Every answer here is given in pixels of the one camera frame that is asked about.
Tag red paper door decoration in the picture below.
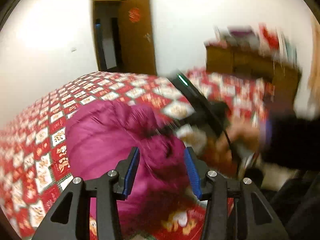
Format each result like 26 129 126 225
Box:
128 8 141 22

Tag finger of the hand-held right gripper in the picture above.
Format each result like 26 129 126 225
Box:
142 122 190 140

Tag brown wooden cabinet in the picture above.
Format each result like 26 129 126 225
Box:
205 42 302 115

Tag brown wooden door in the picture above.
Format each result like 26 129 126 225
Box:
117 0 157 75

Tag person's right hand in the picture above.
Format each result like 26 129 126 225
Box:
207 119 262 174

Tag magenta puffer jacket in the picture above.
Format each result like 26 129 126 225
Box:
65 101 198 233

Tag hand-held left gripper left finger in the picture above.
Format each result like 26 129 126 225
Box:
31 147 140 240

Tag dark door frame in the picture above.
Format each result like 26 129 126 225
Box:
90 0 125 72

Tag pile of colourful boxes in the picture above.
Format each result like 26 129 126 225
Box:
212 24 298 63

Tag red checkered printed quilt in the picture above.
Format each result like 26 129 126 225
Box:
0 66 278 240

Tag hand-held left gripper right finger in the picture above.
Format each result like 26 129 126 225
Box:
184 147 290 240

